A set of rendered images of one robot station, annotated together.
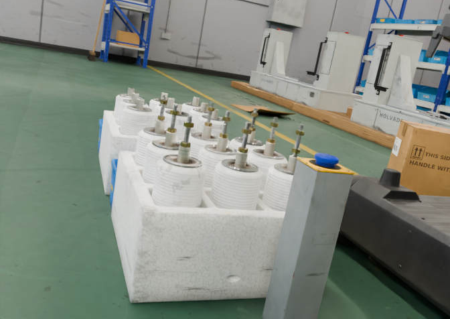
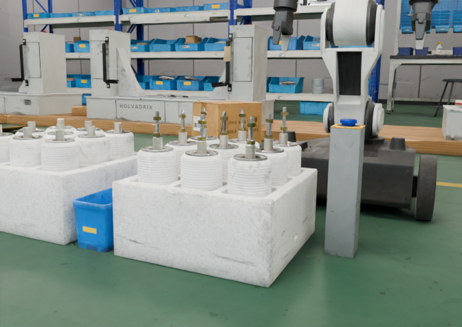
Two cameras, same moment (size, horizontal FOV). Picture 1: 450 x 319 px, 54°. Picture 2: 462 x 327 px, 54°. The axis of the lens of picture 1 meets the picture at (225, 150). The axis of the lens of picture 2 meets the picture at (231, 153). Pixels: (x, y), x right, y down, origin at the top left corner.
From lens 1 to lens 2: 79 cm
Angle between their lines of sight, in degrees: 44
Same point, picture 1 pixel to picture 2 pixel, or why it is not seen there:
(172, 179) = (262, 172)
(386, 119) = (128, 108)
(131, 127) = (67, 162)
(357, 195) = not seen: hidden behind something
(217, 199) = not seen: hidden behind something
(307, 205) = (357, 154)
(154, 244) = (274, 229)
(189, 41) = not seen: outside the picture
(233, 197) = (282, 174)
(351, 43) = (53, 42)
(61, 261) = (173, 297)
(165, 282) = (278, 258)
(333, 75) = (45, 77)
